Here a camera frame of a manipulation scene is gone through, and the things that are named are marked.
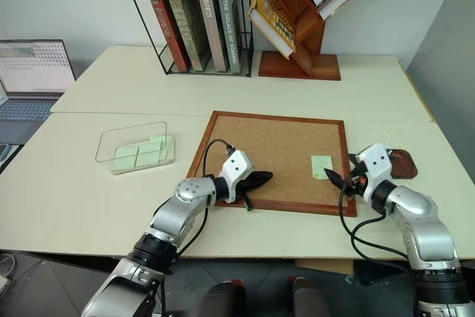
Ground grey laptop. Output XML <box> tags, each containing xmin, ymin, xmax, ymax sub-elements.
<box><xmin>0</xmin><ymin>39</ymin><xmax>77</xmax><ymax>146</ymax></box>

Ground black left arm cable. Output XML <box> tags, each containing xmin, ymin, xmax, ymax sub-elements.
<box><xmin>163</xmin><ymin>139</ymin><xmax>235</xmax><ymax>281</ymax></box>

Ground black wire book rack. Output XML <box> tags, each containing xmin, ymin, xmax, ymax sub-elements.
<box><xmin>117</xmin><ymin>0</ymin><xmax>255</xmax><ymax>79</ymax></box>

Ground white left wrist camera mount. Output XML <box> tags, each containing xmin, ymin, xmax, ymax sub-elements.
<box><xmin>217</xmin><ymin>149</ymin><xmax>255</xmax><ymax>204</ymax></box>

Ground brown leather tray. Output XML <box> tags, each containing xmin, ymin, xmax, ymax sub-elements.
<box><xmin>385</xmin><ymin>148</ymin><xmax>419</xmax><ymax>180</ymax></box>

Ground grey-green SOLACE book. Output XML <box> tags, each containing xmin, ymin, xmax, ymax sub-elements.
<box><xmin>216</xmin><ymin>0</ymin><xmax>244</xmax><ymax>75</ymax></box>

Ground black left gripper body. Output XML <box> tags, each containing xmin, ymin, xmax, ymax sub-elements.
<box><xmin>235</xmin><ymin>172</ymin><xmax>261</xmax><ymax>200</ymax></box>

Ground yellow patterned book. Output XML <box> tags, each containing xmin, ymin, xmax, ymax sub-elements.
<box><xmin>247</xmin><ymin>0</ymin><xmax>298</xmax><ymax>60</ymax></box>

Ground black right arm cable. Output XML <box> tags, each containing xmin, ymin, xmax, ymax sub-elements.
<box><xmin>338</xmin><ymin>181</ymin><xmax>413</xmax><ymax>263</ymax></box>

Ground green sticky note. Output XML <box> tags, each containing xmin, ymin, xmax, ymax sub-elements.
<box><xmin>134</xmin><ymin>141</ymin><xmax>165</xmax><ymax>168</ymax></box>
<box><xmin>148</xmin><ymin>134</ymin><xmax>175</xmax><ymax>164</ymax></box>
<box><xmin>310</xmin><ymin>154</ymin><xmax>333</xmax><ymax>181</ymax></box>
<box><xmin>111</xmin><ymin>146</ymin><xmax>140</xmax><ymax>174</ymax></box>

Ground brown HOMES book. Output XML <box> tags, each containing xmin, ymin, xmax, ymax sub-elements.
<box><xmin>193</xmin><ymin>0</ymin><xmax>230</xmax><ymax>73</ymax></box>

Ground white cables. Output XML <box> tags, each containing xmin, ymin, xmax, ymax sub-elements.
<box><xmin>0</xmin><ymin>252</ymin><xmax>17</xmax><ymax>292</ymax></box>

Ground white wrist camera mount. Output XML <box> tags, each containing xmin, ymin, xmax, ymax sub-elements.
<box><xmin>356</xmin><ymin>143</ymin><xmax>394</xmax><ymax>200</ymax></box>
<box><xmin>217</xmin><ymin>149</ymin><xmax>255</xmax><ymax>204</ymax></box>

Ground red hardcover book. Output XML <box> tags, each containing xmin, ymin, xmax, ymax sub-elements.
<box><xmin>145</xmin><ymin>0</ymin><xmax>192</xmax><ymax>73</ymax></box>

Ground clear plastic box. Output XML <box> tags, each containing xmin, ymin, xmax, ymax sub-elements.
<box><xmin>95</xmin><ymin>121</ymin><xmax>176</xmax><ymax>176</ymax></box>

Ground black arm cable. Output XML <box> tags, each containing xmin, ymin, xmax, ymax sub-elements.
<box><xmin>163</xmin><ymin>139</ymin><xmax>235</xmax><ymax>281</ymax></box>
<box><xmin>338</xmin><ymin>181</ymin><xmax>413</xmax><ymax>263</ymax></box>

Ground dark rounded shape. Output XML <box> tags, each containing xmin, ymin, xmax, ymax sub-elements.
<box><xmin>289</xmin><ymin>276</ymin><xmax>332</xmax><ymax>317</ymax></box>
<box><xmin>191</xmin><ymin>280</ymin><xmax>246</xmax><ymax>317</ymax></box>

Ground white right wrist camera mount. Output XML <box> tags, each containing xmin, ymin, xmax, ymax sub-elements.
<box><xmin>356</xmin><ymin>143</ymin><xmax>394</xmax><ymax>200</ymax></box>

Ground olive green patterned book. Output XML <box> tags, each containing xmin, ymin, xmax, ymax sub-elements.
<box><xmin>163</xmin><ymin>0</ymin><xmax>212</xmax><ymax>73</ymax></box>

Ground wooden tree bookshelf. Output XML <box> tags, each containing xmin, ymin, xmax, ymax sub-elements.
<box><xmin>258</xmin><ymin>0</ymin><xmax>341</xmax><ymax>82</ymax></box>

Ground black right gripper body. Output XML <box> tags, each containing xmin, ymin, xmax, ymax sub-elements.
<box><xmin>344</xmin><ymin>161</ymin><xmax>369</xmax><ymax>198</ymax></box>

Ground wood-framed cork board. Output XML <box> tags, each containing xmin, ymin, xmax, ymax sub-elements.
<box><xmin>184</xmin><ymin>110</ymin><xmax>358</xmax><ymax>218</ymax></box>

